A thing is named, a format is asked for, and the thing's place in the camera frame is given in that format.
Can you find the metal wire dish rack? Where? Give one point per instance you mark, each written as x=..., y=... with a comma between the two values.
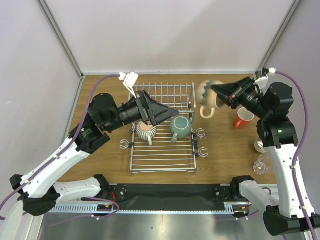
x=163, y=155

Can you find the white cable duct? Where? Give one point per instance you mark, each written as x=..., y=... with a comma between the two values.
x=99, y=208

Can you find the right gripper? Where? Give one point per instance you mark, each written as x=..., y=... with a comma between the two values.
x=238, y=91

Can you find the black base mat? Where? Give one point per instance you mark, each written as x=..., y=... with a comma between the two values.
x=178, y=194

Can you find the teal ceramic mug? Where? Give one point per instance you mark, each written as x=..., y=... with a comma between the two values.
x=180, y=127

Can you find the orange mug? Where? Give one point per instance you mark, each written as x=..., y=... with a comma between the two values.
x=243, y=118

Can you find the beige ceramic mug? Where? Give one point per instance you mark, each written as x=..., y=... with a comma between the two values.
x=208, y=99

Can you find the steel tumbler cup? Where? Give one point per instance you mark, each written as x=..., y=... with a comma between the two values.
x=258, y=147

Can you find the clear glass cup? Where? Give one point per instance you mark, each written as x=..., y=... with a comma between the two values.
x=263, y=164

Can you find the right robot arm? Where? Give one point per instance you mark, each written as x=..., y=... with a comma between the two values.
x=292, y=212

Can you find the white ribbed mug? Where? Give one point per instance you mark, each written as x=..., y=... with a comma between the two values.
x=146, y=132

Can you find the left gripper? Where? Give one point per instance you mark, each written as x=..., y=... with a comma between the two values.
x=150, y=110

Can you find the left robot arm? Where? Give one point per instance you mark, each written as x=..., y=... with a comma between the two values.
x=40, y=190

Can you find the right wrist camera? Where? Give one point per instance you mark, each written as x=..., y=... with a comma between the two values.
x=262, y=76

